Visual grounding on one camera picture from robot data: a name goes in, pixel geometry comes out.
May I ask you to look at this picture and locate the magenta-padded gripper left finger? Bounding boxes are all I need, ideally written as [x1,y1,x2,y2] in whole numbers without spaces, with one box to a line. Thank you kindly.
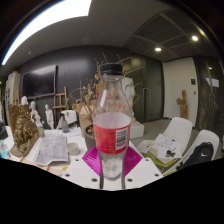
[61,145,104,191]

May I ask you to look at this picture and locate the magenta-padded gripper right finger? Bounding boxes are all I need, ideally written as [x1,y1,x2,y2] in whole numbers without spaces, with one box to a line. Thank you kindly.
[121,145,164,191]

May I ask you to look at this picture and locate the clear plastic bottle red label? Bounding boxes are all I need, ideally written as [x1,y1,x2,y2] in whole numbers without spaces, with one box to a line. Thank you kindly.
[92,62,133,183]

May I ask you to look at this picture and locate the lime green seat cushion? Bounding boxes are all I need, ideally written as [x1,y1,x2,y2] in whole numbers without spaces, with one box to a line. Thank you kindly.
[144,151,178,168]

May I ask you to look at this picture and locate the small white round roll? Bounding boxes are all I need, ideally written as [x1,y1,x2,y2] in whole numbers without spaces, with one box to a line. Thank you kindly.
[67,142,81,157]

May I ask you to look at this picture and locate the bunch of keys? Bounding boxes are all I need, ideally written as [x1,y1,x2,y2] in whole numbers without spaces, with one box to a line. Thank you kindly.
[165,149,177,158]

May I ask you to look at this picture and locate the open white book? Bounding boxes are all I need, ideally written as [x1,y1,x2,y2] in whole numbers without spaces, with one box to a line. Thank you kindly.
[146,133,183,166]

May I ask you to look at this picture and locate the open grey printed book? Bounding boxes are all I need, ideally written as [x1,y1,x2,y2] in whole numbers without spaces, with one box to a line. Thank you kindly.
[33,134,71,167]

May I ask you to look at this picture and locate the light wooden board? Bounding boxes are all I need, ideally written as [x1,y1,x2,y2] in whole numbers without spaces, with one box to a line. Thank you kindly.
[19,156,68,176]

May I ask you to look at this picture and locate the dark spray bottle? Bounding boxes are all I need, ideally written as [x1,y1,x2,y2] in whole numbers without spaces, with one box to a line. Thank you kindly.
[59,113,71,134]

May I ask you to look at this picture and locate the white plastic chair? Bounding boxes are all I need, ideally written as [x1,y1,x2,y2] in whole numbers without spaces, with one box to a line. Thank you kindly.
[176,129,221,171]
[138,116,194,168]

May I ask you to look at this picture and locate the black backpack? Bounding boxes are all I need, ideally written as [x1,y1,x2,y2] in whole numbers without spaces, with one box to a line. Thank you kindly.
[176,141,215,171]

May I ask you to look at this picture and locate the white draped chair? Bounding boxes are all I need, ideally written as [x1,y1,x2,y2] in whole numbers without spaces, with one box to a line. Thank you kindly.
[60,109,78,126]

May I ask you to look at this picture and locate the golden brown relief sculpture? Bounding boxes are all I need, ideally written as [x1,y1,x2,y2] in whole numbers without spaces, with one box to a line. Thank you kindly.
[8,104,40,158]

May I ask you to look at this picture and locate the wooden easel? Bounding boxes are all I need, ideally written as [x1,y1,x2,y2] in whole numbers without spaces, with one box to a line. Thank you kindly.
[53,85,69,119]

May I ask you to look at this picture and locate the brown wooden statue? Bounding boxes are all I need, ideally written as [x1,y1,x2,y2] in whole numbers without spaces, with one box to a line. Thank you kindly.
[175,89,189,120]

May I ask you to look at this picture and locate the large white plaster statue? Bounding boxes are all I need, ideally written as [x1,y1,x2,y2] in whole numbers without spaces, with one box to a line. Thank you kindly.
[121,76,138,119]

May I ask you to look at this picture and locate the round ceiling spot lights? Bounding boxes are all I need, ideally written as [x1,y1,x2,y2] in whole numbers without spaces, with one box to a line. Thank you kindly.
[153,28,209,54]

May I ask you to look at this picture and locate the large ceiling light panel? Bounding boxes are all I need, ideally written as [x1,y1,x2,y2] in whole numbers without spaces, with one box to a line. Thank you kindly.
[1,0,93,66]

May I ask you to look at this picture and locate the white statue pedestal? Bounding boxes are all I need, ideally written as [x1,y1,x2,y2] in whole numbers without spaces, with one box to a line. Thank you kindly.
[129,116,145,140]

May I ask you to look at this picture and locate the black wall screen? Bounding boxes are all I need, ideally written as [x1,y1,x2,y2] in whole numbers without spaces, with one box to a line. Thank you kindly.
[21,64,58,100]

